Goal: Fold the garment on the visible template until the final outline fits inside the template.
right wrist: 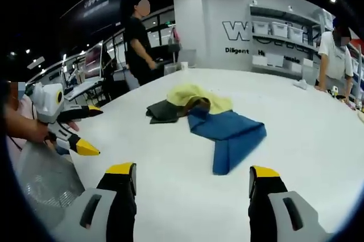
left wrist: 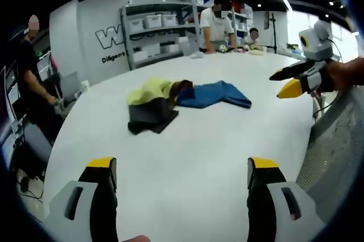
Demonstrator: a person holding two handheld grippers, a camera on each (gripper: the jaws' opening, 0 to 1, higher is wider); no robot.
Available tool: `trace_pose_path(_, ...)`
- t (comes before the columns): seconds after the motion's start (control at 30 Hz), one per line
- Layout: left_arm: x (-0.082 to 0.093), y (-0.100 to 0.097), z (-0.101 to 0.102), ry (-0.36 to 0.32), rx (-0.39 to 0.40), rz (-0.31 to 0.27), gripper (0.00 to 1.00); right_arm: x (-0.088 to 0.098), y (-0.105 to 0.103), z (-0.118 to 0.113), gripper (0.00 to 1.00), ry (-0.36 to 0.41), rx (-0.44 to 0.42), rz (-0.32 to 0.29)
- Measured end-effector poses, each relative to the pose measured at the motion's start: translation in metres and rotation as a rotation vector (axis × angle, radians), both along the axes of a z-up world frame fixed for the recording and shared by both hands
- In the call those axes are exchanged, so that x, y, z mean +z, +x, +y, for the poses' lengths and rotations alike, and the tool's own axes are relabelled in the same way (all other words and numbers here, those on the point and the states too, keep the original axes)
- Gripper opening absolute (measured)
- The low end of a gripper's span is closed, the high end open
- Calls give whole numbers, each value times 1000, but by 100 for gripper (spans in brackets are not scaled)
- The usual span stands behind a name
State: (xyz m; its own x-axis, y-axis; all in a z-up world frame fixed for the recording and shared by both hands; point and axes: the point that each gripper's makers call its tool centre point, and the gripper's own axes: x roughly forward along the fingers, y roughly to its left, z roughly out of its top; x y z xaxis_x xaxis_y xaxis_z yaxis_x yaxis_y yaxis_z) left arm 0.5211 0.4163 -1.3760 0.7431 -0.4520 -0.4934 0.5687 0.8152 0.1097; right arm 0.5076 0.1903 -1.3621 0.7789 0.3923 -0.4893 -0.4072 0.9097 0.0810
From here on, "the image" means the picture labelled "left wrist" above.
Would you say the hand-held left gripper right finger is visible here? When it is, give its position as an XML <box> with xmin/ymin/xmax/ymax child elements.
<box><xmin>246</xmin><ymin>156</ymin><xmax>328</xmax><ymax>242</ymax></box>

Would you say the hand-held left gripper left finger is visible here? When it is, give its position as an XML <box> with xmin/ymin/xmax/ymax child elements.
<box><xmin>42</xmin><ymin>156</ymin><xmax>119</xmax><ymax>242</ymax></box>

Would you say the blue garment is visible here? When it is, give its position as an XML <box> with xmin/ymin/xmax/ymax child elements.
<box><xmin>176</xmin><ymin>80</ymin><xmax>253</xmax><ymax>110</ymax></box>

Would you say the brown garment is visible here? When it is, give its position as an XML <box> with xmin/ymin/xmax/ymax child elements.
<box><xmin>162</xmin><ymin>79</ymin><xmax>195</xmax><ymax>109</ymax></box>

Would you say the dark grey garment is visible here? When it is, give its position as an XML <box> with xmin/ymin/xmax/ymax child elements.
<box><xmin>127</xmin><ymin>98</ymin><xmax>180</xmax><ymax>136</ymax></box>

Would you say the yellow-green garment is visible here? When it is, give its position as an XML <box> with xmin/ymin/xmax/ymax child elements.
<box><xmin>126</xmin><ymin>76</ymin><xmax>173</xmax><ymax>105</ymax></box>

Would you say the person's right hand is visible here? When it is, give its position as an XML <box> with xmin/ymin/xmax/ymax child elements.
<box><xmin>314</xmin><ymin>59</ymin><xmax>346</xmax><ymax>95</ymax></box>

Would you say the person's left hand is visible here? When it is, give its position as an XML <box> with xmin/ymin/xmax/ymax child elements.
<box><xmin>125</xmin><ymin>235</ymin><xmax>151</xmax><ymax>242</ymax></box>

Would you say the black tripod stand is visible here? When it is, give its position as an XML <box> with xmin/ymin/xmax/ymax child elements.
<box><xmin>267</xmin><ymin>11</ymin><xmax>282</xmax><ymax>54</ymax></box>

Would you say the grey metal shelf rack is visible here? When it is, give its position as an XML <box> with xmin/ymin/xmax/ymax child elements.
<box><xmin>119</xmin><ymin>0</ymin><xmax>210</xmax><ymax>71</ymax></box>
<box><xmin>229</xmin><ymin>2</ymin><xmax>254</xmax><ymax>42</ymax></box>

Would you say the black computer tower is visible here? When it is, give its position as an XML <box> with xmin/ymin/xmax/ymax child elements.
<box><xmin>10</xmin><ymin>121</ymin><xmax>54</xmax><ymax>182</ymax></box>

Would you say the grey mesh chair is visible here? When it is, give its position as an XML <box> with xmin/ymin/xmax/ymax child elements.
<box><xmin>295</xmin><ymin>84</ymin><xmax>364</xmax><ymax>225</ymax></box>

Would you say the white box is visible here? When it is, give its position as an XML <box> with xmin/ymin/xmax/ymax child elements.
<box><xmin>177</xmin><ymin>35</ymin><xmax>199</xmax><ymax>55</ymax></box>

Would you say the group of white storage bins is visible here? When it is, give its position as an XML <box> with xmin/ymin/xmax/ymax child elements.
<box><xmin>128</xmin><ymin>13</ymin><xmax>180</xmax><ymax>64</ymax></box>

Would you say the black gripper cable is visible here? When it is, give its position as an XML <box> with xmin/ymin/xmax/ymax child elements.
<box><xmin>312</xmin><ymin>34</ymin><xmax>342</xmax><ymax>120</ymax></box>

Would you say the black floor cable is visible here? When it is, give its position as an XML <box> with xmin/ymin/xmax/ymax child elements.
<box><xmin>15</xmin><ymin>169</ymin><xmax>48</xmax><ymax>204</ymax></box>

